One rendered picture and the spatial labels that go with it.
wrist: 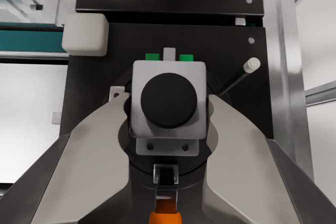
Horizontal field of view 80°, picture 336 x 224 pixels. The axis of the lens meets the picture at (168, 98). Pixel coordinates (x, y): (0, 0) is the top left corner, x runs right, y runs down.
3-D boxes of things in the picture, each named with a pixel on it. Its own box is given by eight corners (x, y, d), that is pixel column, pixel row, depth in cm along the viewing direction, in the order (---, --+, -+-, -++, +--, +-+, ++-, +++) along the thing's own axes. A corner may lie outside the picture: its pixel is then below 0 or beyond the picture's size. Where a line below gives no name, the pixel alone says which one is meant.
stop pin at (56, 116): (76, 126, 27) (61, 124, 23) (67, 126, 27) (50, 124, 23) (77, 115, 27) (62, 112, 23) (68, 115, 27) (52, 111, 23)
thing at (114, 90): (126, 108, 21) (123, 106, 19) (112, 107, 21) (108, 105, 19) (127, 89, 21) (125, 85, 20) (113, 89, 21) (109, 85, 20)
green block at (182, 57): (187, 83, 22) (193, 67, 17) (175, 83, 22) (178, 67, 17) (187, 73, 22) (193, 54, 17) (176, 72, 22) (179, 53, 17)
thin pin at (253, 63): (223, 95, 21) (261, 68, 13) (216, 95, 21) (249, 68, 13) (223, 88, 21) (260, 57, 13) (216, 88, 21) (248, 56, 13)
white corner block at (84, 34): (110, 62, 26) (101, 49, 22) (75, 61, 26) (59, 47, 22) (113, 29, 27) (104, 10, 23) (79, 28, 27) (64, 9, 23)
